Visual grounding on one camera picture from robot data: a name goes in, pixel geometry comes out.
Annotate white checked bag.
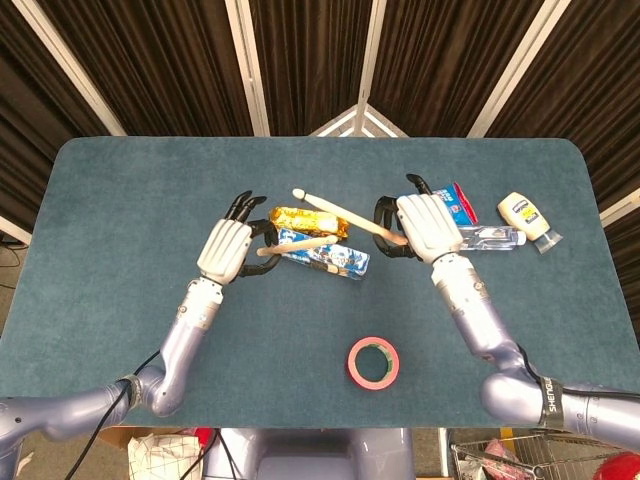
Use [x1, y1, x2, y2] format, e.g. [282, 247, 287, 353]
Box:
[127, 433, 204, 480]

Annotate teal table mat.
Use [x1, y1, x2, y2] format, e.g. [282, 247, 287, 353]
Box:
[8, 135, 626, 429]

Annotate blue Oreo cookie box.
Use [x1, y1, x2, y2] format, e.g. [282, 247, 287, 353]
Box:
[273, 228, 372, 282]

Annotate cream mayonnaise squeeze bottle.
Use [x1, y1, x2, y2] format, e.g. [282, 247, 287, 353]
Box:
[496, 192, 563, 255]

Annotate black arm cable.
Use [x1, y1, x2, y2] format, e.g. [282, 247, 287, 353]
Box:
[64, 349, 162, 480]
[517, 344, 640, 397]

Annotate clear plastic water bottle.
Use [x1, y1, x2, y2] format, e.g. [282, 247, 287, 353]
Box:
[457, 224, 528, 253]

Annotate red round object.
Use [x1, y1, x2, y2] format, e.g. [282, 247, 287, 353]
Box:
[594, 451, 640, 480]

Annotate lavender robot torso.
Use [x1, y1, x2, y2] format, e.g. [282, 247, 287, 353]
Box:
[202, 427, 416, 480]

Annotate dark brown pleated curtain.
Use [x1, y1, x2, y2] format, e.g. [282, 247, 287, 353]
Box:
[0, 0, 109, 236]
[249, 0, 374, 136]
[487, 0, 640, 211]
[372, 0, 544, 137]
[37, 0, 255, 137]

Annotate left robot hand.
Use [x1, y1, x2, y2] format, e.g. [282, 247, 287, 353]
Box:
[196, 190, 280, 286]

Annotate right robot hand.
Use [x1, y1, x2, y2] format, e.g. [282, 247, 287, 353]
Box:
[373, 173, 465, 265]

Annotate black printed strap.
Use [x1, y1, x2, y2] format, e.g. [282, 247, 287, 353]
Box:
[537, 375, 565, 430]

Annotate blue red-edged biscuit packet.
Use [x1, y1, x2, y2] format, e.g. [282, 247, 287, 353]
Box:
[430, 181, 479, 226]

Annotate red tape roll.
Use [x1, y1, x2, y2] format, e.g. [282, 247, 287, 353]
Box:
[345, 336, 401, 392]

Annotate gold foil snack pack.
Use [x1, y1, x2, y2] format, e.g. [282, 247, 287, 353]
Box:
[268, 206, 351, 240]

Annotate black torso cable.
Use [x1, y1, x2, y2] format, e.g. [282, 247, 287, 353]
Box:
[182, 428, 237, 480]

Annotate white partition frame post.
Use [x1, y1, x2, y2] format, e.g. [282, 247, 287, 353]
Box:
[467, 0, 571, 138]
[224, 0, 271, 137]
[356, 0, 389, 109]
[0, 214, 34, 247]
[598, 187, 640, 229]
[10, 0, 127, 137]

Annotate wire basket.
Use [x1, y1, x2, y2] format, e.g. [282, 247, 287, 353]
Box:
[449, 432, 621, 480]

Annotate wooden drumstick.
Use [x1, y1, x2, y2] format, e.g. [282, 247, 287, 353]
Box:
[255, 234, 340, 257]
[291, 187, 409, 246]

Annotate cardboard box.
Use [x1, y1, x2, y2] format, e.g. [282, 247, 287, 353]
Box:
[98, 427, 151, 453]

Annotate white partition bottom rails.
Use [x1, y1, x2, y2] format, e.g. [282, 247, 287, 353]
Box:
[308, 103, 410, 138]

